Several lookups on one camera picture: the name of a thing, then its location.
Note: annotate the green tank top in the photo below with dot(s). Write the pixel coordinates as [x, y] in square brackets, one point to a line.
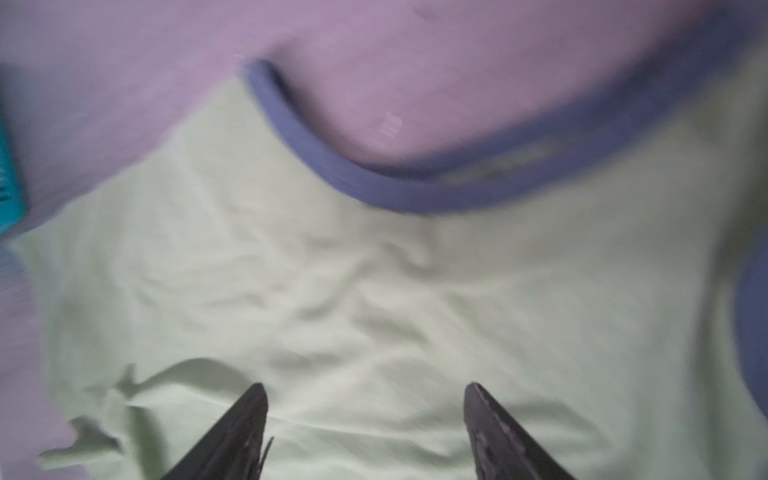
[366, 206]

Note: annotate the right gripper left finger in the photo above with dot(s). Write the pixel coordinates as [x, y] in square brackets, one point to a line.
[234, 448]

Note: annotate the teal plastic basket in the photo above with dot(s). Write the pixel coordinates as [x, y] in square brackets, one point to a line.
[13, 202]

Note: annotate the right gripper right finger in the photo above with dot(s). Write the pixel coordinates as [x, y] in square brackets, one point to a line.
[504, 438]

